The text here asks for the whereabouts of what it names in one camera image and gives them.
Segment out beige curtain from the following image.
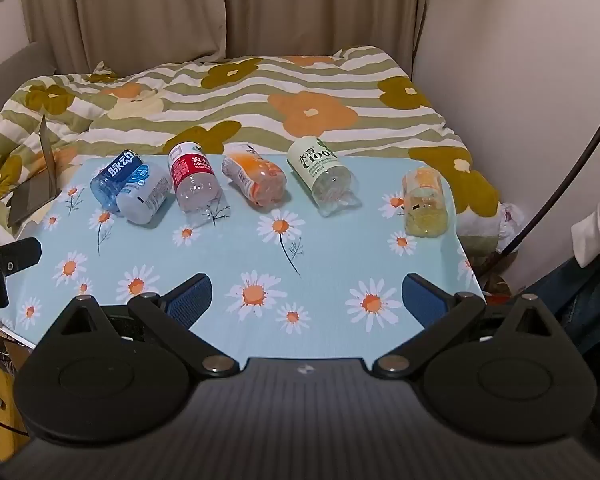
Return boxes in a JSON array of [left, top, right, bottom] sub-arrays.
[[17, 0, 427, 77]]

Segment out yellow bag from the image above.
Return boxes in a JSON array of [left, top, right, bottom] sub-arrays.
[[0, 360, 31, 457]]

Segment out red label plastic bottle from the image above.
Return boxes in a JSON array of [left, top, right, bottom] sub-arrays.
[[167, 141, 224, 214]]

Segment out grey sofa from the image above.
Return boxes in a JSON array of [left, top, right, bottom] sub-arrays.
[[0, 39, 57, 153]]

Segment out green white label plastic bottle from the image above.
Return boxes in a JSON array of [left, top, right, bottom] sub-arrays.
[[286, 136, 356, 217]]

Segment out striped floral blanket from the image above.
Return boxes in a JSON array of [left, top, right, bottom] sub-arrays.
[[0, 46, 502, 242]]

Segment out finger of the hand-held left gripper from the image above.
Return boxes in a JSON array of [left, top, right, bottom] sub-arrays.
[[0, 237, 42, 276]]

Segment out blue daisy print tablecloth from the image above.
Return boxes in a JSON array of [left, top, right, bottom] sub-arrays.
[[0, 152, 486, 361]]

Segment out blue label plastic bottle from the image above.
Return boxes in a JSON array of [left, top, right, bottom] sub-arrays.
[[90, 149, 153, 212]]

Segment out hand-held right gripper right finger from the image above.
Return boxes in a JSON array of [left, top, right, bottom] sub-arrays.
[[372, 273, 556, 379]]

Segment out yellow label plastic bottle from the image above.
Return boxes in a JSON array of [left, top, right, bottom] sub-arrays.
[[402, 167, 450, 238]]

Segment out black cable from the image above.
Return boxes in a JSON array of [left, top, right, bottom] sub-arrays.
[[494, 95, 600, 257]]

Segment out grey laptop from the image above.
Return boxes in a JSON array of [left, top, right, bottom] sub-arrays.
[[7, 115, 61, 229]]

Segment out orange label plastic bottle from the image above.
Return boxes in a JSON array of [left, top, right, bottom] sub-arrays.
[[221, 142, 287, 209]]

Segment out white plastic bag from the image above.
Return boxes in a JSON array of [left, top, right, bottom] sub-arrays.
[[496, 202, 524, 242]]

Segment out person's blue jeans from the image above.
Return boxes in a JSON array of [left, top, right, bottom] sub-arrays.
[[520, 247, 600, 357]]

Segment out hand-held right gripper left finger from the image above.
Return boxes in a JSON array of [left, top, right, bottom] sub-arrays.
[[50, 273, 241, 376]]

